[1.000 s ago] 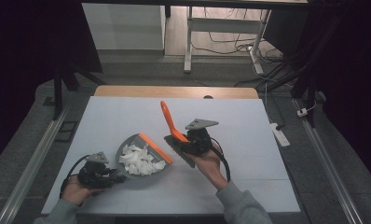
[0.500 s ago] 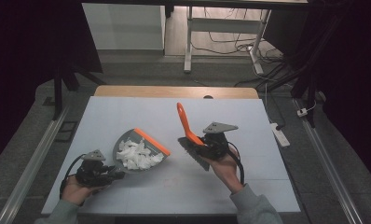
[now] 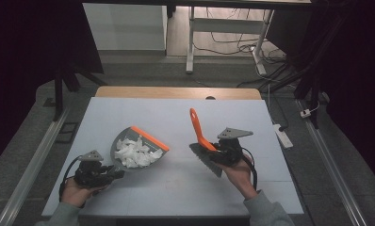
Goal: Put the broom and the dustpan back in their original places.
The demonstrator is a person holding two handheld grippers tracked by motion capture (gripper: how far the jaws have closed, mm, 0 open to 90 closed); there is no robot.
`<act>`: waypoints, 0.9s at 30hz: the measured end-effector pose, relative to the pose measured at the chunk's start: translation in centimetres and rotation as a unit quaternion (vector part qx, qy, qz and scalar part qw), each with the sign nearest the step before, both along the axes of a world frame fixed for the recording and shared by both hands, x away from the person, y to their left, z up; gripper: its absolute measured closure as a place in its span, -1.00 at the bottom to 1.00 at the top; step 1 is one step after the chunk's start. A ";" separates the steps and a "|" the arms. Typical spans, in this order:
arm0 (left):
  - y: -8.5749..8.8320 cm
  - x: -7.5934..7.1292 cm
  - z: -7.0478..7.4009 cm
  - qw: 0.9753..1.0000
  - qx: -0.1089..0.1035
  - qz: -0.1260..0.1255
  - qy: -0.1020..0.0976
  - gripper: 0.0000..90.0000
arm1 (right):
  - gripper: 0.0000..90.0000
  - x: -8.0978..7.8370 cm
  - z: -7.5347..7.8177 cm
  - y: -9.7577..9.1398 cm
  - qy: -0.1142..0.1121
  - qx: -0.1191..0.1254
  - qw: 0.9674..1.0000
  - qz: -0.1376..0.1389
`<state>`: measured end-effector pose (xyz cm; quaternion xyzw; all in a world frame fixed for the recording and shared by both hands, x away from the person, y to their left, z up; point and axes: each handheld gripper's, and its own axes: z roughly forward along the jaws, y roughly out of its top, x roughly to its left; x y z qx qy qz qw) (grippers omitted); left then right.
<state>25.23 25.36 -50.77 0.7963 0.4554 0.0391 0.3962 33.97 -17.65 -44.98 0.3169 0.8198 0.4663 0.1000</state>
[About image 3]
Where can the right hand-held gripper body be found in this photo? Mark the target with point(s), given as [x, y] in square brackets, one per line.
[231, 147]

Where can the metal floor rail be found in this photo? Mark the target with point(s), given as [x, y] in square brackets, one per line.
[31, 163]
[331, 163]

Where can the black floor plate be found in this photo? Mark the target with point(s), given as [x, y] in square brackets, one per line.
[67, 132]

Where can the black metal stand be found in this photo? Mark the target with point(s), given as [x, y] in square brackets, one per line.
[61, 88]
[314, 78]

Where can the dark curtain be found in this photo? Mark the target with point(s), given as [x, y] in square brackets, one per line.
[25, 62]
[361, 78]

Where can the white power strip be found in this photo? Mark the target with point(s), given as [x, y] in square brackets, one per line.
[283, 136]

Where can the grey dustpan with orange lip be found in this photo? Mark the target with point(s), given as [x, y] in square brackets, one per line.
[129, 135]

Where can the small white adapter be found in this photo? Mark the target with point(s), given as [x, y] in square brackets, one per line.
[305, 113]

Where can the white desk frame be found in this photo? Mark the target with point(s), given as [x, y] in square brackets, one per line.
[226, 26]

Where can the person's left hand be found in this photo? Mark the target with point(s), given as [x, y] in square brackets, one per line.
[74, 194]

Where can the pile of white tissues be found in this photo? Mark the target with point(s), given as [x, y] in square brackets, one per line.
[133, 153]

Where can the white cabinet panel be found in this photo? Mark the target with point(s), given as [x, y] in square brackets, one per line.
[126, 26]

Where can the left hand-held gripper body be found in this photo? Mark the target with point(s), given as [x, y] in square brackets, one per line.
[91, 156]

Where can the person's right hand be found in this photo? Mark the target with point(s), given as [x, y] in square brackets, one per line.
[239, 179]

